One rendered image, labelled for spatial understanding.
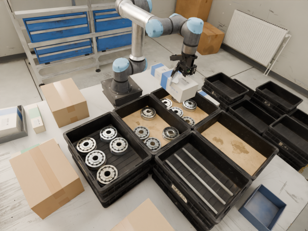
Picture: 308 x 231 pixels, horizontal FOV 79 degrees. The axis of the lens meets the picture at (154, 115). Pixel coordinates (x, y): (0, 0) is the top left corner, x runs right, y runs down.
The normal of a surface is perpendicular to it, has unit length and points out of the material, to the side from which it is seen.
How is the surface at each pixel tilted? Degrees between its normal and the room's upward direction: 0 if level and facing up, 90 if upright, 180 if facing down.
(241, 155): 0
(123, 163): 0
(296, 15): 90
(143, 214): 0
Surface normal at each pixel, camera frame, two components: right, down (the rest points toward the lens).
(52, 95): 0.10, -0.69
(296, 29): -0.81, 0.36
